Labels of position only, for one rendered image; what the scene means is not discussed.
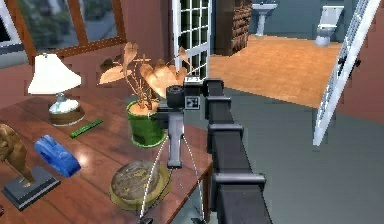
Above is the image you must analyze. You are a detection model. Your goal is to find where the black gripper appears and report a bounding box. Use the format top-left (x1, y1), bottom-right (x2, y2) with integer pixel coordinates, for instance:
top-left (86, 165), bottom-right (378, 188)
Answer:
top-left (136, 85), bottom-right (208, 224)

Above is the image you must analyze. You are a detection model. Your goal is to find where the house plant in green pot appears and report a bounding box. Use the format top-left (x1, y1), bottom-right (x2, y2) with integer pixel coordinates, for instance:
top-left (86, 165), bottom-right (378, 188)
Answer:
top-left (98, 41), bottom-right (193, 149)

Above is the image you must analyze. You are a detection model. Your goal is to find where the brown wooden table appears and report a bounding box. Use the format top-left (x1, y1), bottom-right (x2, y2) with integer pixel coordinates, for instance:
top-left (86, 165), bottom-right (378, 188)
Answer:
top-left (0, 94), bottom-right (214, 224)

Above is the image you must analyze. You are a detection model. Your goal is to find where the green pencil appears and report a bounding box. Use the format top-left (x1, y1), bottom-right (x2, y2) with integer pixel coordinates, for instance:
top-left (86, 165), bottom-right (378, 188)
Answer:
top-left (69, 118), bottom-right (105, 140)

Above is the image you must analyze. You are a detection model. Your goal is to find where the white glass pane door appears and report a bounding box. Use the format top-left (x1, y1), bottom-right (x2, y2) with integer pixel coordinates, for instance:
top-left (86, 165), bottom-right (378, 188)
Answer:
top-left (171, 0), bottom-right (215, 82)

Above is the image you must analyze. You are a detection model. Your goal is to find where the white shade table lamp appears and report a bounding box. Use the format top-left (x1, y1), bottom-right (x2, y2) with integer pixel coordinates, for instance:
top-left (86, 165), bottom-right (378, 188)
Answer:
top-left (27, 52), bottom-right (86, 127)

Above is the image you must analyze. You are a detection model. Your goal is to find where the dark brown bookshelf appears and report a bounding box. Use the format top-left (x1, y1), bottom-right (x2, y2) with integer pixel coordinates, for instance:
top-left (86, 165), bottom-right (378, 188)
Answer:
top-left (214, 0), bottom-right (254, 57)

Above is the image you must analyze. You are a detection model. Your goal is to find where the golden statue on dark base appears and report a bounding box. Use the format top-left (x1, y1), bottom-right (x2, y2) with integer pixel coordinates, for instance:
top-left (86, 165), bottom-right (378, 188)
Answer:
top-left (0, 123), bottom-right (62, 212)

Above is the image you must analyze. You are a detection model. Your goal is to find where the brown framed window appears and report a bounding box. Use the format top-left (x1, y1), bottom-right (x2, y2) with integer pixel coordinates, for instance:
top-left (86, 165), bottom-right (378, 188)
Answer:
top-left (4, 0), bottom-right (128, 65)

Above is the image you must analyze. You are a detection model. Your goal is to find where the white open room door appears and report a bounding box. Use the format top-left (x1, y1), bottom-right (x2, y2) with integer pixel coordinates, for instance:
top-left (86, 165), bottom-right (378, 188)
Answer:
top-left (312, 0), bottom-right (383, 147)

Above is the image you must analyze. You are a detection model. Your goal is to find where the white toilet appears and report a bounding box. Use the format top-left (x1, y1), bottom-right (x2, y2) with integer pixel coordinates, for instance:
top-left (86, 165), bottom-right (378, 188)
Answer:
top-left (314, 4), bottom-right (346, 48)

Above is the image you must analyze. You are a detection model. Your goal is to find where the white framed window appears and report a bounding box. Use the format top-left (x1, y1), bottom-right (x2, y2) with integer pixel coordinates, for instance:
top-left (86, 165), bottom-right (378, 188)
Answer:
top-left (0, 0), bottom-right (30, 70)

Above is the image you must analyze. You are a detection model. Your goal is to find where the white pedestal sink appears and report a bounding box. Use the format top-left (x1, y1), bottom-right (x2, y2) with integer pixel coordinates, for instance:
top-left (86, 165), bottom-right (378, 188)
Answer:
top-left (251, 1), bottom-right (279, 38)

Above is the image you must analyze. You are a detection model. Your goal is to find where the black door handle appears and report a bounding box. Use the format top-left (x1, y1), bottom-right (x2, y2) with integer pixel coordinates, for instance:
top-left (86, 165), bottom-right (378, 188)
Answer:
top-left (336, 54), bottom-right (363, 70)

